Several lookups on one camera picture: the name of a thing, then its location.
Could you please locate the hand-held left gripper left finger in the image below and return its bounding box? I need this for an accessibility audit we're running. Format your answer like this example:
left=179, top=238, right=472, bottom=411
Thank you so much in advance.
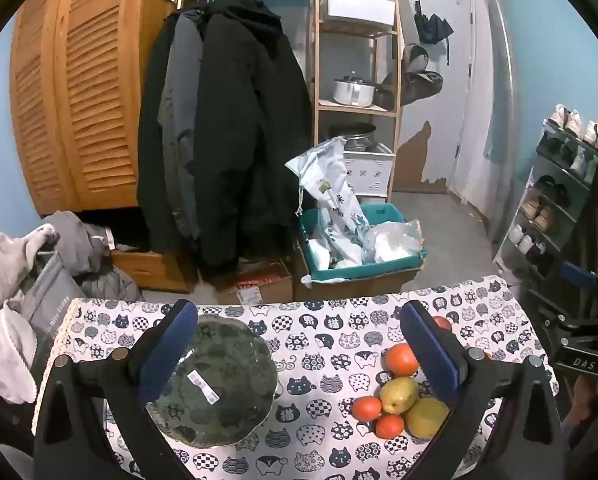
left=32, top=299, right=199, bottom=480

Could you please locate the grey padded jacket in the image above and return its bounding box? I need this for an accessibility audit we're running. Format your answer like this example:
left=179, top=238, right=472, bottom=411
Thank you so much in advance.
left=43, top=210, right=142, bottom=303

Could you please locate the white printed plastic bag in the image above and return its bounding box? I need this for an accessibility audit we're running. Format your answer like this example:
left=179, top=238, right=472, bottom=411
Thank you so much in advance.
left=285, top=137, right=372, bottom=267

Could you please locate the wooden drawer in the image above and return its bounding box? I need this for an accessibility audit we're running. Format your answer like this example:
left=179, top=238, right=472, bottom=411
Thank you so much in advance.
left=110, top=249, right=196, bottom=294

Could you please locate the black hooded coat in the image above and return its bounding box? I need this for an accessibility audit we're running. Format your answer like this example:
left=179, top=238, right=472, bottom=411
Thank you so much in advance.
left=193, top=0, right=316, bottom=273

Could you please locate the small orange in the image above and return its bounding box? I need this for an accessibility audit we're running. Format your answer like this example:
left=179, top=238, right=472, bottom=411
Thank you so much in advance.
left=375, top=414, right=406, bottom=439
left=351, top=396, right=383, bottom=422

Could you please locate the white plastic storage box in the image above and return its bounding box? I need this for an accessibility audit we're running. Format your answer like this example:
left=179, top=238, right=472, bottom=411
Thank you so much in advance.
left=321, top=0, right=398, bottom=29

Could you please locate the wooden louvered wardrobe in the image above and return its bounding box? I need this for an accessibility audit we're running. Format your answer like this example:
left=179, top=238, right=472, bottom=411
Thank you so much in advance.
left=9, top=0, right=180, bottom=217

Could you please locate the yellow-green pear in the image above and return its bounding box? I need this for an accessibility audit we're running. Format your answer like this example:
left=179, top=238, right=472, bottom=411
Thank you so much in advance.
left=380, top=377, right=421, bottom=415

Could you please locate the dark blue umbrella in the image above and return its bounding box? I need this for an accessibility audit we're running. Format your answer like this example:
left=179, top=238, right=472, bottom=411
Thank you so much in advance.
left=413, top=0, right=454, bottom=67

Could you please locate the grey bag with clothes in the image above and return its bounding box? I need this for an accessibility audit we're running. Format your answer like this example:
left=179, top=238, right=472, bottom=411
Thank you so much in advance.
left=0, top=224, right=61, bottom=406

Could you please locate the clear plastic bag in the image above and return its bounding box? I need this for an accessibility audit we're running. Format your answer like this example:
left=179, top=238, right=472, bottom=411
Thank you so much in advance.
left=365, top=219, right=426, bottom=264

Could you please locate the wooden shelf rack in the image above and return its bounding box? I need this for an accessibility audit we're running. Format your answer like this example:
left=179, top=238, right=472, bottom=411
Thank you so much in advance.
left=312, top=0, right=406, bottom=202

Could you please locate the dark hanging bag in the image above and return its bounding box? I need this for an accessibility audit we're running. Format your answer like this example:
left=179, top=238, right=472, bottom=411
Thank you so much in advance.
left=379, top=44, right=446, bottom=111

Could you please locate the steel pot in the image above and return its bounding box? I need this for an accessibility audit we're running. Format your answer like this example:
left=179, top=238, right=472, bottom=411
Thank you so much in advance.
left=328, top=122, right=378, bottom=154

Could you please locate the white patterned drawer box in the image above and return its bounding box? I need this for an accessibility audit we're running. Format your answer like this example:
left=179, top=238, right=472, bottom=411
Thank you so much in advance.
left=343, top=142, right=396, bottom=197

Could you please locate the person's right hand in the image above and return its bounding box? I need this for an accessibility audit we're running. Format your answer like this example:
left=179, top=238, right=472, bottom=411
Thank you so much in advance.
left=566, top=375, right=598, bottom=453

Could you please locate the group of assorted shoes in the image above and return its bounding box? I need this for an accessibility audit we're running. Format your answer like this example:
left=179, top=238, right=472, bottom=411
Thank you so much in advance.
left=508, top=104, right=598, bottom=261

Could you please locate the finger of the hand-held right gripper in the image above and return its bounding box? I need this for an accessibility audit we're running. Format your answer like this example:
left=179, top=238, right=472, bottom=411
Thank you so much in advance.
left=559, top=260, right=598, bottom=297
left=526, top=287, right=598, bottom=332

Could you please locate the cat print tablecloth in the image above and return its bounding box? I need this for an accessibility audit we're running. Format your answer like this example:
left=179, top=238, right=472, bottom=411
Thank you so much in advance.
left=33, top=275, right=560, bottom=480

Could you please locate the white door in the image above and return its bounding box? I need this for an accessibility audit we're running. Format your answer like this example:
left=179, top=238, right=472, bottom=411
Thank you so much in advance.
left=413, top=0, right=476, bottom=203

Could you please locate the grey tote bag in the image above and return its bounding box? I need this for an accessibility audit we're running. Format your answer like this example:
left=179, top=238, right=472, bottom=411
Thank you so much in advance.
left=18, top=254, right=87, bottom=376

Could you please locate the flat brown cardboard box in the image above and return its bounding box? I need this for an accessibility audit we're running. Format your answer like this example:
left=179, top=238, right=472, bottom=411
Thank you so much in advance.
left=213, top=259, right=295, bottom=307

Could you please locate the metal shoe rack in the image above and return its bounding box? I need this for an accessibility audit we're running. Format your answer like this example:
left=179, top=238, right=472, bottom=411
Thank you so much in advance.
left=493, top=119, right=598, bottom=283

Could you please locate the teal cardboard box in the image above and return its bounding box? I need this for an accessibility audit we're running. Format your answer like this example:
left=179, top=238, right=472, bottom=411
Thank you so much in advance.
left=293, top=204, right=428, bottom=302

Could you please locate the white rice cooker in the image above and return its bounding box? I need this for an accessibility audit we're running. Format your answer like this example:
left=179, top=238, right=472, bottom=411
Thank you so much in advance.
left=333, top=76, right=378, bottom=109

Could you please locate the black hanging coat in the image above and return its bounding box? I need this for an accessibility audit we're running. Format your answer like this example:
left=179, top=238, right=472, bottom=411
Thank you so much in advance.
left=136, top=14, right=180, bottom=257

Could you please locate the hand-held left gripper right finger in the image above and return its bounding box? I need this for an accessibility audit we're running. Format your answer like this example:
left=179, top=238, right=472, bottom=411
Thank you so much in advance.
left=400, top=300, right=566, bottom=480

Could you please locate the grey hanging jacket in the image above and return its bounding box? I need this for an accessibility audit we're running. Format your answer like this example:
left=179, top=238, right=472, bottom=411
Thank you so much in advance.
left=158, top=10, right=206, bottom=242

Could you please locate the large orange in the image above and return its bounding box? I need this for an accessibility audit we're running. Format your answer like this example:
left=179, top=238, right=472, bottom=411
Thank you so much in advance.
left=385, top=344, right=420, bottom=378

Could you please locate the cat-patterned ceramic bowl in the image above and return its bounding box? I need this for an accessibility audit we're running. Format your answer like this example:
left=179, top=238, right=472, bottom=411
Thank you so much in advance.
left=144, top=315, right=281, bottom=449

